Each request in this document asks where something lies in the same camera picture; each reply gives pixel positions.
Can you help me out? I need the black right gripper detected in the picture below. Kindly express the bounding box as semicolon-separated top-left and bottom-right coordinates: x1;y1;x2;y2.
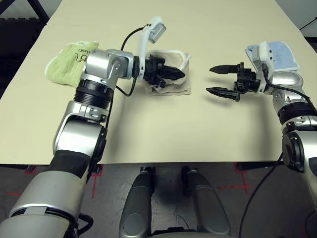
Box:
205;61;258;103

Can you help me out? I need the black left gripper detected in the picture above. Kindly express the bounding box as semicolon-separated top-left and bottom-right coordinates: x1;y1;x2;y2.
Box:
144;57;186;89

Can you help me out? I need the beige towel with white trim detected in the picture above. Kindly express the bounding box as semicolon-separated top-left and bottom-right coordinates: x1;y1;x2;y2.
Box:
142;49;193;96

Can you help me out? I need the blue folded towel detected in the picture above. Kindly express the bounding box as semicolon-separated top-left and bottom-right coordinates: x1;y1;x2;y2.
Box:
245;41;300;72

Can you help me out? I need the green folded towel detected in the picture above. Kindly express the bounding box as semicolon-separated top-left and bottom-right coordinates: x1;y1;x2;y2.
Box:
44;41;100;88

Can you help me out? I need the black tripod leg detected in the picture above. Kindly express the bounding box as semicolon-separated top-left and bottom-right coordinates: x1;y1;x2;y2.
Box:
299;20;317;30

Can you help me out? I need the grey robot right leg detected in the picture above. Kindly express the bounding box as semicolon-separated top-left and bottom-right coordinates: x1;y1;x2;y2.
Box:
182;166;231;236

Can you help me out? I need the grey robot leg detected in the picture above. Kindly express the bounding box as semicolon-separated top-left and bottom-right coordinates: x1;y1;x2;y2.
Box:
182;166;231;236
118;166;156;238

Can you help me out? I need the grey robot left leg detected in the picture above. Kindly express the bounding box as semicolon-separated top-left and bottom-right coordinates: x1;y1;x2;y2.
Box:
118;166;156;238

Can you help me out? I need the black foam floor mat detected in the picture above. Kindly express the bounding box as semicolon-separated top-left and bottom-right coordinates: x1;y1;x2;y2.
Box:
0;17;47;97

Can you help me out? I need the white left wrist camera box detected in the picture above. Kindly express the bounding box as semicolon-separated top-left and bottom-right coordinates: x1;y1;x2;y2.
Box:
137;16;167;80

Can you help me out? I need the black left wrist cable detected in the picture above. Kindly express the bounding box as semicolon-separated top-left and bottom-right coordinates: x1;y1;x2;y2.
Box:
115;24;148;97

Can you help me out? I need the side table with black frame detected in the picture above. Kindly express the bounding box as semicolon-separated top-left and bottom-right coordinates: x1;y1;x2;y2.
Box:
31;0;53;25

